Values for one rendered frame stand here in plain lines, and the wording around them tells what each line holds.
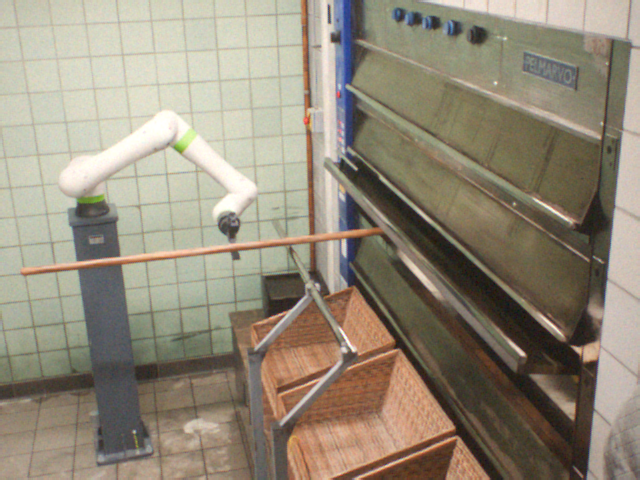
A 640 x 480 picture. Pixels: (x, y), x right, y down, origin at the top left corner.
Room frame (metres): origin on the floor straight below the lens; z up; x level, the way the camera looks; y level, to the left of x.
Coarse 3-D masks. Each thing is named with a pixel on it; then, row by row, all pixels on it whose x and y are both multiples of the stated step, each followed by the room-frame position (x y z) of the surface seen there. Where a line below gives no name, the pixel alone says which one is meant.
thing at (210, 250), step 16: (272, 240) 2.93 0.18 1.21; (288, 240) 2.93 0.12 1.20; (304, 240) 2.94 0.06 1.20; (320, 240) 2.96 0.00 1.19; (128, 256) 2.81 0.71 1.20; (144, 256) 2.82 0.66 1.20; (160, 256) 2.83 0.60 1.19; (176, 256) 2.84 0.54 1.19; (192, 256) 2.86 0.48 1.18; (32, 272) 2.73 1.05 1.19; (48, 272) 2.74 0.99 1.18
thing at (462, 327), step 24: (360, 216) 3.29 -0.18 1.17; (384, 240) 2.96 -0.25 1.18; (408, 264) 2.71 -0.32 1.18; (432, 288) 2.49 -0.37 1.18; (456, 312) 2.30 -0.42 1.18; (480, 336) 2.14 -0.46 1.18; (504, 384) 1.91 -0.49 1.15; (528, 384) 1.86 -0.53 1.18; (528, 408) 1.78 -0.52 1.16; (552, 408) 1.74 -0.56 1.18; (552, 432) 1.66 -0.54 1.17
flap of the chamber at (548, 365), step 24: (360, 168) 3.25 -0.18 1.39; (384, 192) 2.90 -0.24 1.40; (408, 216) 2.61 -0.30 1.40; (432, 240) 2.37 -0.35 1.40; (456, 264) 2.17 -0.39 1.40; (480, 288) 1.99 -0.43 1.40; (504, 312) 1.84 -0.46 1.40; (528, 336) 1.71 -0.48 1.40; (552, 336) 1.72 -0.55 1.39; (504, 360) 1.60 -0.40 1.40; (528, 360) 1.57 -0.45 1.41; (552, 360) 1.59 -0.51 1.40; (576, 360) 1.60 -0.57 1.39
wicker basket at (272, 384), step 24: (288, 312) 3.19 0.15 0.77; (312, 312) 3.22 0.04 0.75; (336, 312) 3.25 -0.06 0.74; (360, 312) 3.11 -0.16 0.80; (264, 336) 3.17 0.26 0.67; (288, 336) 3.20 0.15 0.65; (312, 336) 3.22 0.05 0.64; (360, 336) 3.04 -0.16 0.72; (384, 336) 2.83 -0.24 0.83; (264, 360) 2.85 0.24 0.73; (288, 360) 3.09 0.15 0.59; (312, 360) 3.09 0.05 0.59; (336, 360) 3.09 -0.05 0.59; (360, 360) 2.71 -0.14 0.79; (384, 360) 2.73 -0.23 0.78; (264, 384) 2.89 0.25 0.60; (288, 384) 2.64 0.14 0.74
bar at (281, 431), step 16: (272, 224) 3.25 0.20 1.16; (304, 272) 2.67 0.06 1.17; (304, 304) 2.55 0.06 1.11; (320, 304) 2.41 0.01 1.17; (288, 320) 2.54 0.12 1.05; (272, 336) 2.52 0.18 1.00; (336, 336) 2.19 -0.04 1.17; (256, 352) 2.50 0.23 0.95; (352, 352) 2.08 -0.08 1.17; (256, 368) 2.50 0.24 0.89; (336, 368) 2.08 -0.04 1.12; (256, 384) 2.50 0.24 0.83; (320, 384) 2.07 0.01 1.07; (256, 400) 2.50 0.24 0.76; (304, 400) 2.06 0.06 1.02; (256, 416) 2.50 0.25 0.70; (288, 416) 2.06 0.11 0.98; (256, 432) 2.50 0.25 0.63; (272, 432) 2.04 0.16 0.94; (288, 432) 2.05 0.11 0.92; (256, 448) 2.50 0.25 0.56; (272, 448) 2.05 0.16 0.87; (256, 464) 2.49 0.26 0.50
